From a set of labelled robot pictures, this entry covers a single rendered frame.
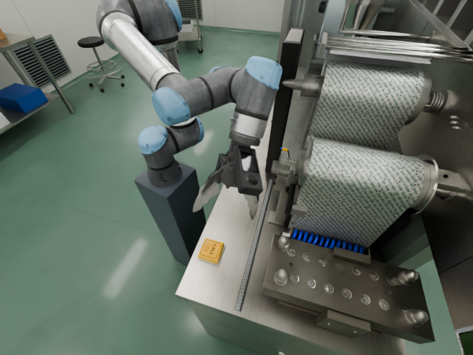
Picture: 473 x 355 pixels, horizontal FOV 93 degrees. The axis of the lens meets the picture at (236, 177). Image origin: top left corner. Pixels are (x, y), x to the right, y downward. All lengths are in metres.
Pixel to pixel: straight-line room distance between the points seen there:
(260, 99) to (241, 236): 0.53
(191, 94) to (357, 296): 0.63
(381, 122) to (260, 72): 0.42
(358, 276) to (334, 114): 0.45
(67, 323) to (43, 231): 0.82
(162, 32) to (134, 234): 1.57
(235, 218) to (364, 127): 0.53
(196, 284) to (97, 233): 1.50
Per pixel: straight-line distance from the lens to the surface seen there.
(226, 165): 0.48
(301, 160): 0.57
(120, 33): 0.70
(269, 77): 0.47
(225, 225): 0.87
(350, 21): 1.16
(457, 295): 0.66
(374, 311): 0.72
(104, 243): 2.11
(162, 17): 0.83
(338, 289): 0.70
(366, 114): 0.74
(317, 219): 0.68
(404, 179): 0.60
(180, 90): 0.49
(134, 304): 1.82
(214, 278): 0.80
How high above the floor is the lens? 1.66
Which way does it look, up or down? 48 degrees down
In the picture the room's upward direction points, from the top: straight up
